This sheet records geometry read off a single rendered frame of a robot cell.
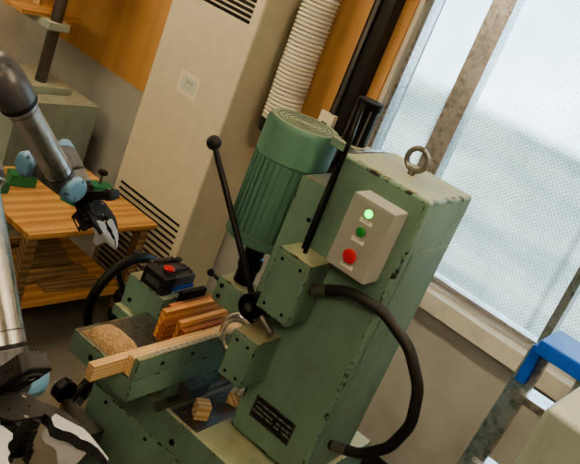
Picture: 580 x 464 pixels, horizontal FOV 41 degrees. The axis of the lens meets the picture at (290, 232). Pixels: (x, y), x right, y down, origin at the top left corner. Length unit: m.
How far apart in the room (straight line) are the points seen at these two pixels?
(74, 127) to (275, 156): 2.50
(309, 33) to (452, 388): 1.51
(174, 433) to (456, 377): 1.50
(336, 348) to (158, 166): 2.06
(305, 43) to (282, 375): 1.75
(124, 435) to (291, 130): 0.86
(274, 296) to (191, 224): 1.87
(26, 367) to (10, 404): 0.07
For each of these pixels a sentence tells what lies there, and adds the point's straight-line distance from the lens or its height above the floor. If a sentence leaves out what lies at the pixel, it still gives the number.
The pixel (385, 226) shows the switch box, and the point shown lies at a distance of 1.51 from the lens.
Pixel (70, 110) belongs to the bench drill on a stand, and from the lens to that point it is 4.10.
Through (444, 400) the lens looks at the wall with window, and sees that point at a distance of 3.17.
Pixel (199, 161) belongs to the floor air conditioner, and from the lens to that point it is 3.40.
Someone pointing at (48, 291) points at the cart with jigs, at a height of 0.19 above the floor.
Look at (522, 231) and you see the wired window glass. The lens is 3.00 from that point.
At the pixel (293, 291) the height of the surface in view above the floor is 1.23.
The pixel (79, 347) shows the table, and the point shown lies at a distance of 1.88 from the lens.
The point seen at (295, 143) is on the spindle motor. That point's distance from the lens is 1.73.
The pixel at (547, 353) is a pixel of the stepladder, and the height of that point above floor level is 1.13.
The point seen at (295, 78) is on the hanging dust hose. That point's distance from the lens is 3.25.
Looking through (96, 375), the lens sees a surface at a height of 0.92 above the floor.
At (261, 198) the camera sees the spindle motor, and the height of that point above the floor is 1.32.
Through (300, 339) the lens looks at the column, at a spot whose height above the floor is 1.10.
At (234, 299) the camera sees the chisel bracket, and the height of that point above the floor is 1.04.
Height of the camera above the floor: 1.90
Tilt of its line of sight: 20 degrees down
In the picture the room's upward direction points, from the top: 22 degrees clockwise
